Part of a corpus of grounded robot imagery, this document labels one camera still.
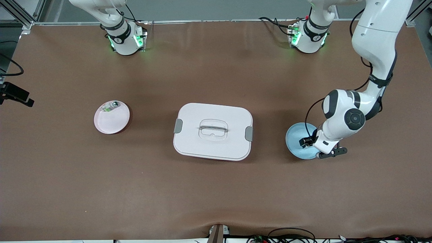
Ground light blue round plate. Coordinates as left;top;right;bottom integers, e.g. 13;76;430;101
285;122;322;160

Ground white lidded storage box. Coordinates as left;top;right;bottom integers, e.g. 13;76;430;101
173;103;253;161

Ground pink round plate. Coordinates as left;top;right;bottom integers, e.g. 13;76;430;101
93;100;130;135

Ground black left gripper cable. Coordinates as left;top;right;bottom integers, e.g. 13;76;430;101
305;8;394;135

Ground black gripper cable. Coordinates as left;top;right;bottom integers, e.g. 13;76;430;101
305;8;394;135
0;40;24;77

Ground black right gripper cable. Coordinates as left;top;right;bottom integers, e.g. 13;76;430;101
0;40;24;77

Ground aluminium frame corner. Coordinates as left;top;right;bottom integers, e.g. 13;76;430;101
0;0;46;34
404;0;432;28

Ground looped black cable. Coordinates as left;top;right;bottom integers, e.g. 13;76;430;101
268;227;317;243

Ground black cable bundle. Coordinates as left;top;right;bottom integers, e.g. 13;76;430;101
337;234;432;243

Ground black left base cable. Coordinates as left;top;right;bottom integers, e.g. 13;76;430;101
259;16;298;36

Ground metal table edge bracket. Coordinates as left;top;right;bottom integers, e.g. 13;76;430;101
207;224;231;243

